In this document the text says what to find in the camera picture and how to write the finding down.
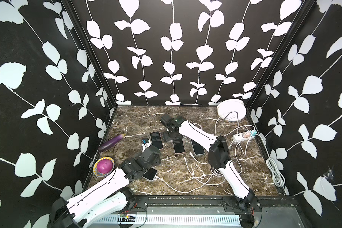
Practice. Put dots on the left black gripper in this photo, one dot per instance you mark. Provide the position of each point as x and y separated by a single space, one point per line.
157 159

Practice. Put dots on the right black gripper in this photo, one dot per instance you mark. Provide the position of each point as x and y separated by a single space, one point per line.
166 137

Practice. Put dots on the phone with blue-grey case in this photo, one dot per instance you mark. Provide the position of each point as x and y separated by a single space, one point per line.
156 140

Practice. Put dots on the phone with white case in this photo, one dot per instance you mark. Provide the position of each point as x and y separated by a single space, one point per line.
150 174

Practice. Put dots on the phone with pink case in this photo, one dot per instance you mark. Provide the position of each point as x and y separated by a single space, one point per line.
178 146

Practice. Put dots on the phone with mint case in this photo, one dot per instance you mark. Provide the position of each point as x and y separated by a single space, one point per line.
197 148

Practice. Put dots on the white charging cable pink phone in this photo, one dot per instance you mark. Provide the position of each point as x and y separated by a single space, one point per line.
188 176

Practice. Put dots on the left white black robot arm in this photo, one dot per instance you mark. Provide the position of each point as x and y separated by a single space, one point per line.
107 196

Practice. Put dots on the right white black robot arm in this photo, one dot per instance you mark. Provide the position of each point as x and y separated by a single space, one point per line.
218 156

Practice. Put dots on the purple eggplant toy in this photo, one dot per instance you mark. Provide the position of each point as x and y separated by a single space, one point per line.
111 143

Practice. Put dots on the purple onion toy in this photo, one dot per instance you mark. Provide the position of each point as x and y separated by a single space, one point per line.
105 166

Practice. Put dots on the white round plate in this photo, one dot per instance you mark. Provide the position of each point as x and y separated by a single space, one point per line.
232 110

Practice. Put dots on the white power strip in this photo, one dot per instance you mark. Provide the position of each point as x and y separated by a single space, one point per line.
244 136

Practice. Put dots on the white perforated cable duct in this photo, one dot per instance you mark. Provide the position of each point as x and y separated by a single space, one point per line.
139 219

